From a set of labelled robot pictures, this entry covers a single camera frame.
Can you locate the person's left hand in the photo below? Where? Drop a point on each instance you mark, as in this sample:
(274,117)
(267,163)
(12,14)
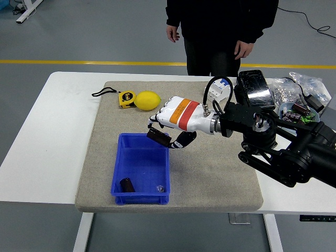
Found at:
(244,50)

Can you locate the yellow lemon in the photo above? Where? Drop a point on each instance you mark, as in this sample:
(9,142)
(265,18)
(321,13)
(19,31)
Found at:
(147,100)

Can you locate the green plastic connector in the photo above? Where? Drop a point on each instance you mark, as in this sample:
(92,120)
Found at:
(312,116)
(305,119)

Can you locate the black glossy device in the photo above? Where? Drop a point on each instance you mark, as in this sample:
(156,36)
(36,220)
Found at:
(254,86)

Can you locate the person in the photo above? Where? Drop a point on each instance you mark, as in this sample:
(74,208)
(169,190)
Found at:
(223,26)

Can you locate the blue plastic box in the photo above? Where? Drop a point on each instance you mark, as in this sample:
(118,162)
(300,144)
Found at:
(141,168)

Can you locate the person's right forearm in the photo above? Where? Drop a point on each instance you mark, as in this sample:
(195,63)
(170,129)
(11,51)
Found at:
(172,18)

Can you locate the white background table frame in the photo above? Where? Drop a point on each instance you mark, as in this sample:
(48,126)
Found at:
(26,11)

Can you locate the small clear plastic part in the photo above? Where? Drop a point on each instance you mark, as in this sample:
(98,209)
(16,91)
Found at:
(159,188)

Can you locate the light blue bowl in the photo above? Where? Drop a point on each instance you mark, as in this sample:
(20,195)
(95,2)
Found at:
(284,106)

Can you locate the grey-brown table mat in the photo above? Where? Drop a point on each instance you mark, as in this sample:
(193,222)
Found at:
(210,170)

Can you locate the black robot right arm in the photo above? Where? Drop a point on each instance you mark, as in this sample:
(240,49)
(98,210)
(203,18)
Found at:
(302,152)

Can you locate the metal bracket under table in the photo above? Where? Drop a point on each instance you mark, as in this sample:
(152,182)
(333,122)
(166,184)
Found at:
(239,219)

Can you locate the clear bag of blue parts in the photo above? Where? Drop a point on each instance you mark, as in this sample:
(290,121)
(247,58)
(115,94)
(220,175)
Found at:
(312,85)

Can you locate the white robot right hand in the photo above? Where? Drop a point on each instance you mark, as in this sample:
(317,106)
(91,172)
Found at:
(183,115)

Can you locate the white circuit breaker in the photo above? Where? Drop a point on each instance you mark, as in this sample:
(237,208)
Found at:
(219,86)

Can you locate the black table control panel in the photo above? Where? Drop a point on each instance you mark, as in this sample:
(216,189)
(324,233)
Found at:
(317,218)

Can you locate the blue background object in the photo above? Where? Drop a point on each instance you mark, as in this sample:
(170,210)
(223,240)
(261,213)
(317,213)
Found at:
(3,5)

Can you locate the yellow tape measure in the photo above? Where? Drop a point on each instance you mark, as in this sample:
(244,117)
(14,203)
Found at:
(126,99)

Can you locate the person's left forearm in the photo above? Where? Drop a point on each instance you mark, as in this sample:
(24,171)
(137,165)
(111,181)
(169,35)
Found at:
(256,34)

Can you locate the person's right hand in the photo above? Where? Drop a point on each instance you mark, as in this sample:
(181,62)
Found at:
(172,34)

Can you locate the clear bag of washers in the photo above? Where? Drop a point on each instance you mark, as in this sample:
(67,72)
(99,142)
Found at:
(282,92)

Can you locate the white table leg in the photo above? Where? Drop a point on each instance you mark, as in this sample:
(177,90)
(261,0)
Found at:
(82,231)
(273,231)

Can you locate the black power adapter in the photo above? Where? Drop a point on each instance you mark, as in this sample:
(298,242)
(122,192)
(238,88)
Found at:
(315,103)

